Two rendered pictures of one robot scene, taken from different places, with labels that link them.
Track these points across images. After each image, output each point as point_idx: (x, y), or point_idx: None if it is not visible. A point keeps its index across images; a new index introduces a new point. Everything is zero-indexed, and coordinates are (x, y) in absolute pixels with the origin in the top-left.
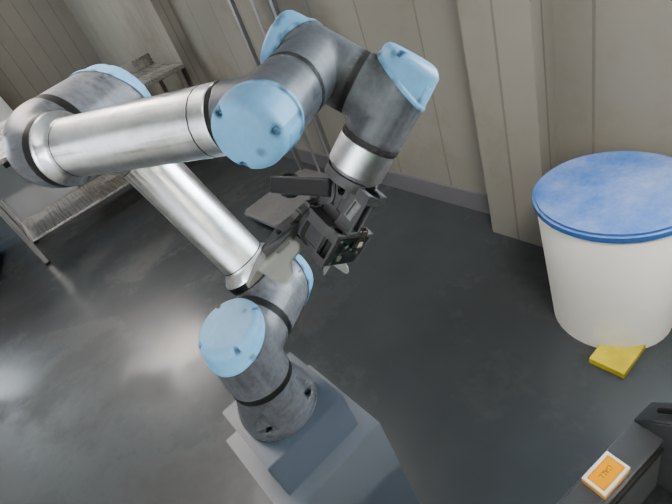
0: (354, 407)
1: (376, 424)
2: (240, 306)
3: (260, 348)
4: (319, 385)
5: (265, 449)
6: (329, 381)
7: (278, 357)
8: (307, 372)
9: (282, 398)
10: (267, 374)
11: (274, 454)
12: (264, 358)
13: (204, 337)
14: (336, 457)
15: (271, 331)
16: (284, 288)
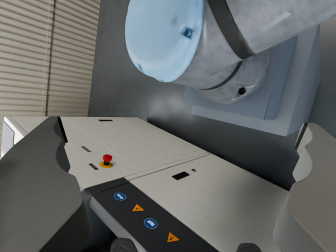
0: (289, 105)
1: (282, 134)
2: (177, 3)
3: (171, 80)
4: (264, 87)
5: (191, 88)
6: (308, 58)
7: (207, 79)
8: (273, 61)
9: (205, 91)
10: (185, 85)
11: (191, 98)
12: (180, 82)
13: (131, 8)
14: (239, 118)
15: (204, 63)
16: (285, 3)
